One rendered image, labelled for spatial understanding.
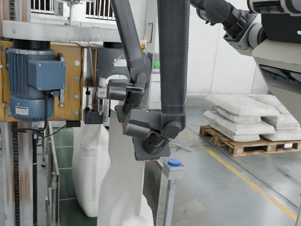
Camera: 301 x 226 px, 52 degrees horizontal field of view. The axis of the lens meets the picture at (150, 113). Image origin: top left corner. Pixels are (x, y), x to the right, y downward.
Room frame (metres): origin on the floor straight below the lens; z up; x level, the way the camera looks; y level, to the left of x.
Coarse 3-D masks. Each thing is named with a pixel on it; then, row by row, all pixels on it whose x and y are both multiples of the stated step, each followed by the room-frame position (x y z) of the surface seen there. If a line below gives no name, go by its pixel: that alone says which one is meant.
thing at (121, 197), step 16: (112, 112) 1.29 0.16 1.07; (112, 128) 1.28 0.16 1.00; (112, 144) 1.27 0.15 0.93; (128, 144) 1.07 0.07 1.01; (112, 160) 1.24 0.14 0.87; (128, 160) 1.04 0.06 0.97; (112, 176) 1.13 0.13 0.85; (128, 176) 1.00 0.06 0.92; (112, 192) 1.04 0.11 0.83; (128, 192) 0.96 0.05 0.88; (112, 208) 0.95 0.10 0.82; (128, 208) 0.90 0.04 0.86; (144, 208) 0.95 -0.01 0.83; (112, 224) 0.92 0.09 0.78; (128, 224) 0.89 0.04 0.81; (144, 224) 0.90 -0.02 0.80
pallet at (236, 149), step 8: (200, 128) 4.30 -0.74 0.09; (208, 128) 4.19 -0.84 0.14; (216, 136) 3.92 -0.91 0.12; (224, 136) 3.90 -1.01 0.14; (216, 144) 3.90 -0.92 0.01; (224, 144) 3.91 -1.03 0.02; (232, 144) 3.60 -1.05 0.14; (240, 144) 3.63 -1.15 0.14; (248, 144) 3.66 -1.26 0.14; (256, 144) 3.69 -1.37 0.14; (264, 144) 3.74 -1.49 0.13; (272, 144) 3.79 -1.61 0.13; (296, 144) 4.01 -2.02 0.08; (232, 152) 3.58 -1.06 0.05; (240, 152) 3.60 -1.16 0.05; (248, 152) 3.69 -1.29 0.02; (256, 152) 3.73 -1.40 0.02; (264, 152) 3.76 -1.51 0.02; (272, 152) 3.81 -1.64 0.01
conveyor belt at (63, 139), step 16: (64, 128) 2.94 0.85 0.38; (64, 144) 2.53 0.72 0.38; (64, 160) 2.22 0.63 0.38; (64, 176) 1.96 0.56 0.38; (64, 192) 1.75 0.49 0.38; (64, 208) 1.58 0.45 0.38; (80, 208) 1.60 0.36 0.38; (64, 224) 1.43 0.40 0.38; (80, 224) 1.45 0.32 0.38; (96, 224) 1.46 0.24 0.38
